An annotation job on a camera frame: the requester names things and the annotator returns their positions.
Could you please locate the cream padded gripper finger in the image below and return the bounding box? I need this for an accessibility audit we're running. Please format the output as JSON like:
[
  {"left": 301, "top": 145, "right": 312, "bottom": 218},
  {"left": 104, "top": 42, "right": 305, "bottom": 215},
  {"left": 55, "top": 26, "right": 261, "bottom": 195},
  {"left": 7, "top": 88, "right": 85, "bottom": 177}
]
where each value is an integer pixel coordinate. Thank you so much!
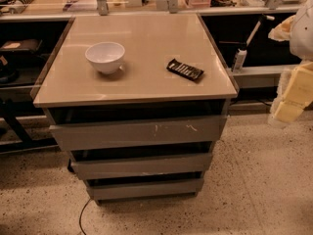
[{"left": 268, "top": 62, "right": 313, "bottom": 125}]

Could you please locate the grey drawer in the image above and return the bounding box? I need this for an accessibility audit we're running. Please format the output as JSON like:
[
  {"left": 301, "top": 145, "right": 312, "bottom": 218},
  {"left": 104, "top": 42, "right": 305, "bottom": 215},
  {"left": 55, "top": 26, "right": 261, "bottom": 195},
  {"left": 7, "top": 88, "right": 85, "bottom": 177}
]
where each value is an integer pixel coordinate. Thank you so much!
[
  {"left": 87, "top": 178, "right": 204, "bottom": 201},
  {"left": 72, "top": 153, "right": 212, "bottom": 180},
  {"left": 50, "top": 116, "right": 226, "bottom": 151}
]

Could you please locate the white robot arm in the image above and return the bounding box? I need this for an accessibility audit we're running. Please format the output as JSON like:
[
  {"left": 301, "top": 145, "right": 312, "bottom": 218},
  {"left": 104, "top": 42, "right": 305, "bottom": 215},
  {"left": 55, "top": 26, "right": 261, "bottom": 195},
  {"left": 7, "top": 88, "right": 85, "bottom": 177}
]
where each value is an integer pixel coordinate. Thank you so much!
[{"left": 268, "top": 0, "right": 313, "bottom": 128}]

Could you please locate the grey top drawer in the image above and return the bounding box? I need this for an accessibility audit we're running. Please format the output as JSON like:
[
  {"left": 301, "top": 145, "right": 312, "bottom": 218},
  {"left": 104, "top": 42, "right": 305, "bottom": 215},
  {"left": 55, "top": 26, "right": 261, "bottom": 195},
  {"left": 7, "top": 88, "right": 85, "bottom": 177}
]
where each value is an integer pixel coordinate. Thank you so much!
[{"left": 50, "top": 116, "right": 226, "bottom": 151}]

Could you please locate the grey drawer cabinet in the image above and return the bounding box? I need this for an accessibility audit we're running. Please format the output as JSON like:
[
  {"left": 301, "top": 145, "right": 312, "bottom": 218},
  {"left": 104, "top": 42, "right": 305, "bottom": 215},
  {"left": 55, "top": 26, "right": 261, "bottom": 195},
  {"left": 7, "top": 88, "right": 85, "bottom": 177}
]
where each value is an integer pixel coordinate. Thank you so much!
[{"left": 29, "top": 13, "right": 240, "bottom": 206}]

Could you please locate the grey bottom drawer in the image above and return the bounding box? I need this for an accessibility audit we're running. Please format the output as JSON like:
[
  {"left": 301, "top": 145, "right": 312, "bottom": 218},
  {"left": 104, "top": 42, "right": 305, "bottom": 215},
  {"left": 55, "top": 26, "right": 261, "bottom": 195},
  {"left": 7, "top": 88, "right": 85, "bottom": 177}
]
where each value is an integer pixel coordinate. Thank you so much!
[{"left": 87, "top": 178, "right": 204, "bottom": 201}]

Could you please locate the white glue bottle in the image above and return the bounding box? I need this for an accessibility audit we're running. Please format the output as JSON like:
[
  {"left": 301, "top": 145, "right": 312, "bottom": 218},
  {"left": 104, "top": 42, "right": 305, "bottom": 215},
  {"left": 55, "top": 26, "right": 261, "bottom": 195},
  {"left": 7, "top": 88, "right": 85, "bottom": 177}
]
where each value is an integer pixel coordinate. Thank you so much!
[{"left": 231, "top": 49, "right": 247, "bottom": 72}]

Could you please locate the white black-tipped rod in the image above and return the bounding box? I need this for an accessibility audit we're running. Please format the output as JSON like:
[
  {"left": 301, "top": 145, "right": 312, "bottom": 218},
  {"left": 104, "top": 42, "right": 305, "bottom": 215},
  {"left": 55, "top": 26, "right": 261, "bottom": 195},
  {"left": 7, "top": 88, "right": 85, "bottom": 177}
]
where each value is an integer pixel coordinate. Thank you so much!
[{"left": 246, "top": 15, "right": 275, "bottom": 47}]

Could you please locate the black snack bar packet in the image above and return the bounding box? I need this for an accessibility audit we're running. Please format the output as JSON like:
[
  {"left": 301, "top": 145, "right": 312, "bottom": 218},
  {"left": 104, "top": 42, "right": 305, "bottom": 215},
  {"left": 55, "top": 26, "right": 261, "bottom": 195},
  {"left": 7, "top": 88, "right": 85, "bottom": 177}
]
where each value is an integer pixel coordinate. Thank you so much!
[{"left": 166, "top": 59, "right": 204, "bottom": 81}]

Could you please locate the white ceramic bowl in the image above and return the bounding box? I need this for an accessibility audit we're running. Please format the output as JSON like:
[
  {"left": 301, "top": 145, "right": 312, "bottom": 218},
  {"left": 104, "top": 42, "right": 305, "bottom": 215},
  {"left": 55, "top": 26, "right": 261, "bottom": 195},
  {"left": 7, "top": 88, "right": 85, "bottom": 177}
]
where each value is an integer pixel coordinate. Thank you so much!
[{"left": 85, "top": 42, "right": 125, "bottom": 74}]

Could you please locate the black tray on shelf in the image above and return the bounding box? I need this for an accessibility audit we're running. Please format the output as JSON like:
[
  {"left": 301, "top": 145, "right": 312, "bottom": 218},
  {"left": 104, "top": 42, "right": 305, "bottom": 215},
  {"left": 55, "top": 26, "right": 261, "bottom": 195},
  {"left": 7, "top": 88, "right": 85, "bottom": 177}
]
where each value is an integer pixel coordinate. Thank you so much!
[{"left": 0, "top": 39, "right": 42, "bottom": 53}]

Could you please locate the black floor cable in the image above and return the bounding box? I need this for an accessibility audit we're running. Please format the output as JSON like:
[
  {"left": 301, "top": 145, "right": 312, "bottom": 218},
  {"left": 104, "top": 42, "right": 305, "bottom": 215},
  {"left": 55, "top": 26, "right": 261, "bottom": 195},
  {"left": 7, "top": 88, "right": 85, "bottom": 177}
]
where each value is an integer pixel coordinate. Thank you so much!
[{"left": 78, "top": 198, "right": 93, "bottom": 235}]

